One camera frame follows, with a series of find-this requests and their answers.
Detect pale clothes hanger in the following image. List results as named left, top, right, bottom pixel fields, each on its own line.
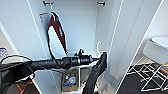
left=95, top=40, right=108, bottom=63

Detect black garment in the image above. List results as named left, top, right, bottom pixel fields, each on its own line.
left=81, top=51, right=108, bottom=94

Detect white wardrobe door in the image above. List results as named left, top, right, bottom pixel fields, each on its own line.
left=106, top=0, right=164, bottom=94
left=0, top=0, right=58, bottom=94

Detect white wardrobe inner bench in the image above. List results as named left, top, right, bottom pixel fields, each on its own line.
left=64, top=49, right=101, bottom=73

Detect small bluish white object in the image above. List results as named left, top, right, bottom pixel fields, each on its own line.
left=63, top=73, right=78, bottom=88

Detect brown cardboard box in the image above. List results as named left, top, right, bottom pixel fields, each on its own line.
left=60, top=69, right=80, bottom=93

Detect dark red hanging garment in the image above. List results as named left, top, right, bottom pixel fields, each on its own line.
left=46, top=11, right=69, bottom=61

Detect white wardrobe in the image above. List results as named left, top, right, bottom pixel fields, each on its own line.
left=28, top=0, right=116, bottom=94

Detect orange and white label sticker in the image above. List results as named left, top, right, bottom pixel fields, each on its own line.
left=38, top=12, right=48, bottom=23

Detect orange folding stand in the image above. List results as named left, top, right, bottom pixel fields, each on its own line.
left=14, top=81, right=34, bottom=94

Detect round white table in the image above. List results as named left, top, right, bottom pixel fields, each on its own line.
left=149, top=36, right=168, bottom=51

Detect black wardrobe hook rail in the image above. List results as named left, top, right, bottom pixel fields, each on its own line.
left=96, top=1, right=106, bottom=6
left=42, top=1, right=55, bottom=7

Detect wall socket with blue label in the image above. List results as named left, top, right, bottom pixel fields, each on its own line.
left=0, top=46, right=8, bottom=60

